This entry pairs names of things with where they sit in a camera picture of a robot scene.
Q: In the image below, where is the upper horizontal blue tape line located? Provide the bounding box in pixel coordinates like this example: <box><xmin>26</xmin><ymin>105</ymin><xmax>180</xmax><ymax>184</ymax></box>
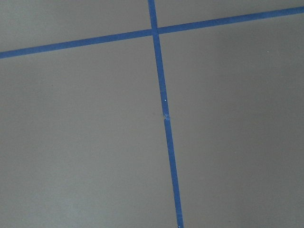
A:
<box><xmin>0</xmin><ymin>6</ymin><xmax>304</xmax><ymax>59</ymax></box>

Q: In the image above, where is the centre vertical blue tape line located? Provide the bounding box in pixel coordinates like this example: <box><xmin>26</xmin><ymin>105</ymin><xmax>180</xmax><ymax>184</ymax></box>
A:
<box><xmin>148</xmin><ymin>0</ymin><xmax>184</xmax><ymax>228</ymax></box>

